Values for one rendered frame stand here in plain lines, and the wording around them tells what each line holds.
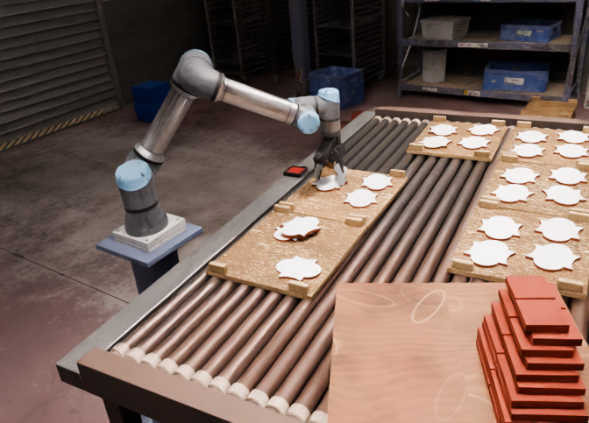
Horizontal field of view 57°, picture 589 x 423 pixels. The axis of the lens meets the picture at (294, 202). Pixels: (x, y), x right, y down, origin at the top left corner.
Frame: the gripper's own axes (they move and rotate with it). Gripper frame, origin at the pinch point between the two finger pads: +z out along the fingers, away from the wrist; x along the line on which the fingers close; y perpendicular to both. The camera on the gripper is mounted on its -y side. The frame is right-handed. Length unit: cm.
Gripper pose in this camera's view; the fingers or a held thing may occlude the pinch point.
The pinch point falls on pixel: (329, 182)
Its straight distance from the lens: 208.9
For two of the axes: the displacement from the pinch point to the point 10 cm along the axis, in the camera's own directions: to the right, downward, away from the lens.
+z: 0.6, 9.1, 4.2
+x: -8.8, -1.5, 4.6
